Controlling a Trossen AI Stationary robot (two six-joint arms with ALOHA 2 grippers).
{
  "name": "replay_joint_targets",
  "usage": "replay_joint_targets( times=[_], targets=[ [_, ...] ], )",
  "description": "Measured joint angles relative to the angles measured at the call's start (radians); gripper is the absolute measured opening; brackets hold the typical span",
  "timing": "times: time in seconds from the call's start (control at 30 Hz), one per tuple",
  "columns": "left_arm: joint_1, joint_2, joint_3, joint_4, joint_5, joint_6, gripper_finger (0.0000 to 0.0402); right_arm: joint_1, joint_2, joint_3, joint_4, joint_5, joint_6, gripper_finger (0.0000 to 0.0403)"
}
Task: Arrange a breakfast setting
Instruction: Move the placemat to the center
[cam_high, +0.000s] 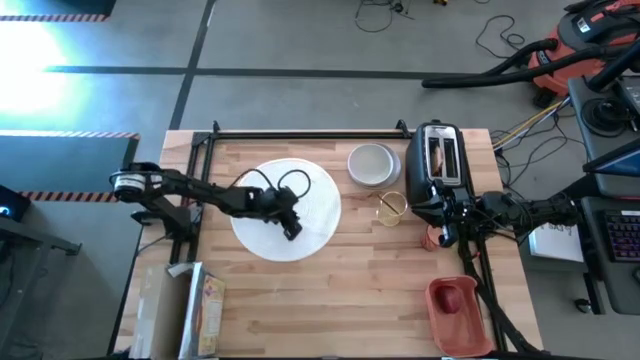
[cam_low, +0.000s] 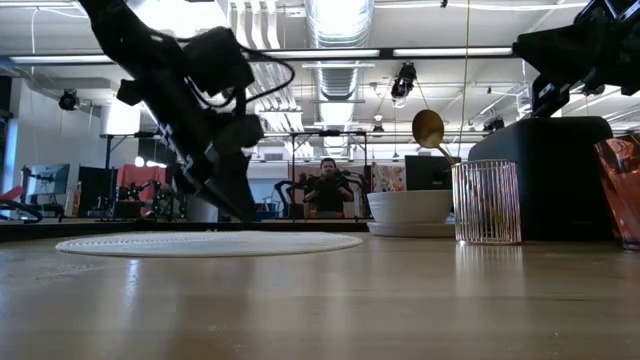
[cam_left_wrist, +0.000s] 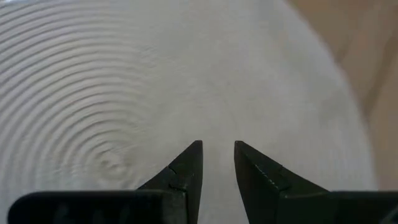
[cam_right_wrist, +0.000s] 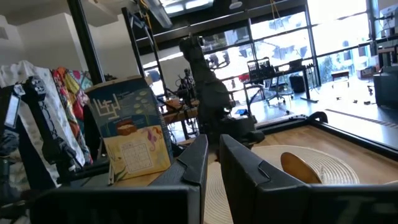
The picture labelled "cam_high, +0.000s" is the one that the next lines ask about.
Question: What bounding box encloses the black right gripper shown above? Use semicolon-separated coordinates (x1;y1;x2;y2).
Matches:
438;188;477;250

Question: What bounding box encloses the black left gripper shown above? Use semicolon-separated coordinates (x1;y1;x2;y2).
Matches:
257;185;305;243

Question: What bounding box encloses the red glass tumbler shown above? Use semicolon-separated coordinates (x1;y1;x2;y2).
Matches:
421;224;442;252

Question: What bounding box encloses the white round plate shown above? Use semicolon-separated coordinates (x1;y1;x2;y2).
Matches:
229;157;343;263

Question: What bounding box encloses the red apple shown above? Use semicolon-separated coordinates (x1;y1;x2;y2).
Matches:
436;284;464;315

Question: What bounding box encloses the yellow glass cup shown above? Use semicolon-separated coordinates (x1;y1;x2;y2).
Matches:
375;190;409;228

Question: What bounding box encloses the brown toast slice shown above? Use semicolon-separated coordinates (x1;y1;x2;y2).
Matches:
431;144;445;177

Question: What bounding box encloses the blue and yellow cereal box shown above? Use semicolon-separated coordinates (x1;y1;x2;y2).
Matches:
128;261;226;360

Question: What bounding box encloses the black two-slot toaster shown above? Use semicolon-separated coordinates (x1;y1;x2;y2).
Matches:
404;121;474;227

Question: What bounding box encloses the orange plastic basket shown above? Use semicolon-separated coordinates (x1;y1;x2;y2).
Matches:
424;274;495;358

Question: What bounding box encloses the white paper sheet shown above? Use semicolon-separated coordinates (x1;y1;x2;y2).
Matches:
528;222;586;264

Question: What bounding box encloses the black keyboard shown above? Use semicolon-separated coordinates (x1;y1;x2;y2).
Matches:
603;209;640;264

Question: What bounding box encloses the dark laptop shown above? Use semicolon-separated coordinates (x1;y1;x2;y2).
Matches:
582;137;640;179

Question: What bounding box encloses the orange shop vacuum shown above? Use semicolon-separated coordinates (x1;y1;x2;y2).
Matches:
527;0;640;99

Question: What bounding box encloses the black floor mat striped edge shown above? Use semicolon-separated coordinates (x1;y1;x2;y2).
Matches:
0;130;141;204
0;0;117;22

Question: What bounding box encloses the grey side desk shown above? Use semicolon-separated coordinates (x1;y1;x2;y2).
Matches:
0;184;84;360

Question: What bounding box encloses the bundle of floor cables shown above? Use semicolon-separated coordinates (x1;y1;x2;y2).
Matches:
489;97;586;191

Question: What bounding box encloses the black vacuum hose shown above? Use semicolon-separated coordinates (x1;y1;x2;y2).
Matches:
421;38;640;91

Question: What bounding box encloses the coiled black cable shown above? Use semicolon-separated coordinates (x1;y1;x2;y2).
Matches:
581;96;627;137

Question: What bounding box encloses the black floor cable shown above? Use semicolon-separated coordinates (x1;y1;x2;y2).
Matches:
353;0;416;34
474;14;526;60

